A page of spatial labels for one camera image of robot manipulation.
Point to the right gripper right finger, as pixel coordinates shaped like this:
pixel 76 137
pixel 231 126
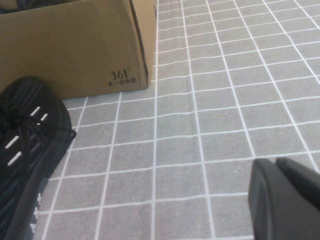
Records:
pixel 300 172

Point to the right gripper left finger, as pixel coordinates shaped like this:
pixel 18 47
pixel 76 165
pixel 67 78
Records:
pixel 280 200

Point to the brown cardboard shoe box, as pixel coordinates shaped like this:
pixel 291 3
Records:
pixel 75 50

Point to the grey white-checked tablecloth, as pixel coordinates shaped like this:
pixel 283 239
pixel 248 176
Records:
pixel 200 125

